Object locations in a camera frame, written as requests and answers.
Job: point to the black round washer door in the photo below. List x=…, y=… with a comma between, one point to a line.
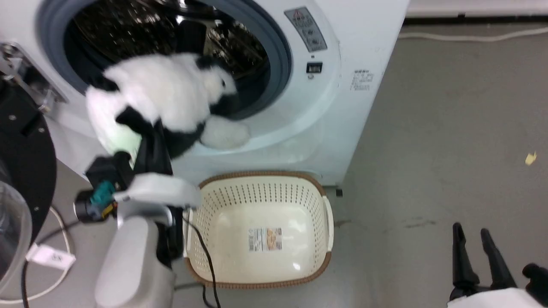
x=25, y=154

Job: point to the metal washer door hinge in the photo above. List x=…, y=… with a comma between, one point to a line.
x=25, y=77

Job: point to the black washer door latch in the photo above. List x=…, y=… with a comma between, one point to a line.
x=314, y=68

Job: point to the grey rubber door gasket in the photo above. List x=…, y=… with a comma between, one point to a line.
x=278, y=47

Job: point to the grey washer warning sticker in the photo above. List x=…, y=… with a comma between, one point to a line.
x=306, y=28

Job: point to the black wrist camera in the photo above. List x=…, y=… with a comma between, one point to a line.
x=109, y=169
x=537, y=280

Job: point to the white power adapter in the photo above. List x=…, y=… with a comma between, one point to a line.
x=50, y=256

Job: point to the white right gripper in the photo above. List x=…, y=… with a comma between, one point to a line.
x=496, y=298

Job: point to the printed basket label sticker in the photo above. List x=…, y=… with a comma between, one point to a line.
x=265, y=238

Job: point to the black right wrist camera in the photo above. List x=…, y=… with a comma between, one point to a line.
x=537, y=280

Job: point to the white front-load washing machine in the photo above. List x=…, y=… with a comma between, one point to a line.
x=351, y=128

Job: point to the yellow paper scrap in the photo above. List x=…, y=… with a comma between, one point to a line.
x=531, y=158

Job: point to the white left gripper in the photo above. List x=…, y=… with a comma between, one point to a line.
x=162, y=188

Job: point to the cream perforated laundry basket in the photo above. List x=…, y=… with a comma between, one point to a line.
x=261, y=205

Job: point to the black and white plush panda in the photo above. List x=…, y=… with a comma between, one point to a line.
x=171, y=94

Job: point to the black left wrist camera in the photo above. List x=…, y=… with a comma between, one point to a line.
x=109, y=169

